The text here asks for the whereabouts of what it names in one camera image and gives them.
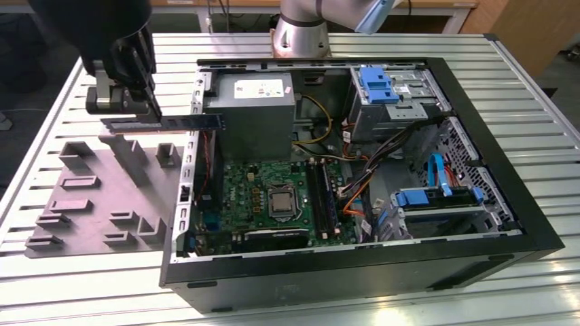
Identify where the CPU socket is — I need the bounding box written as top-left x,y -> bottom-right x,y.
263,184 -> 303,222

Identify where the green motherboard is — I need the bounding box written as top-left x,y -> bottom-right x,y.
193,158 -> 363,254

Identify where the yellow and black wire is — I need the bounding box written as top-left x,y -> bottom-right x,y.
291,94 -> 334,147

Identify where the thin red wire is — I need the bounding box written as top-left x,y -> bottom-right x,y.
202,130 -> 214,181

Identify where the hard disk in blue carrier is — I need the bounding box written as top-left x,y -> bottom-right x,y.
391,188 -> 485,209

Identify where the black RAM slot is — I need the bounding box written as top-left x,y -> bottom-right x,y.
305,158 -> 323,240

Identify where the metal drive cage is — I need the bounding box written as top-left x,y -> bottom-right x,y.
346,66 -> 454,143

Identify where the grey power supply unit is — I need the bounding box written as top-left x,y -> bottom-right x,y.
201,71 -> 298,162

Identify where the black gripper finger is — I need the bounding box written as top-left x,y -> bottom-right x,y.
142,84 -> 162,120

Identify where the grey parts rack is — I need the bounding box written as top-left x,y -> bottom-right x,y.
22,122 -> 186,261

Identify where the orange wire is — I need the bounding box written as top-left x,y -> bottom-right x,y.
341,198 -> 363,217

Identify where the blue board connector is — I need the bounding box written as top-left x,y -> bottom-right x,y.
202,210 -> 218,234

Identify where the wooden cabinet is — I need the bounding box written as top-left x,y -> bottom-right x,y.
459,0 -> 580,81

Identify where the blue flat data wire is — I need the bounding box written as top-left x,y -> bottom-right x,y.
427,152 -> 454,198

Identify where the black PC case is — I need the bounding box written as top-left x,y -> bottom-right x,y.
157,56 -> 566,314

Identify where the wood-topped white desk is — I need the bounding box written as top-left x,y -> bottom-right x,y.
147,0 -> 481,35

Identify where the silver CPU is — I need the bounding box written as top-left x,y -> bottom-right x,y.
270,194 -> 295,212

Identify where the black graphics card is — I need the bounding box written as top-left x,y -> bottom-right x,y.
230,226 -> 311,252

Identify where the blue drive latch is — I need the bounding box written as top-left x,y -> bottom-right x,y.
357,66 -> 399,105

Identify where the black cable bundle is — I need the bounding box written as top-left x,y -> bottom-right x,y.
337,115 -> 449,198

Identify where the metal disk bay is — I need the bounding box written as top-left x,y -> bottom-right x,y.
389,188 -> 503,242

